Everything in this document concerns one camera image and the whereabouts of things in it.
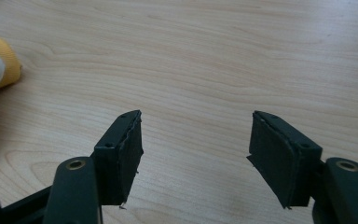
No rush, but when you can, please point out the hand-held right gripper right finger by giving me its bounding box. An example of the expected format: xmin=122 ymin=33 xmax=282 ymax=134
xmin=246 ymin=109 xmax=324 ymax=209

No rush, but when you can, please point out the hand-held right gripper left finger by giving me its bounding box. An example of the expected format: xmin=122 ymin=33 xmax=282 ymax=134
xmin=91 ymin=109 xmax=145 ymax=207

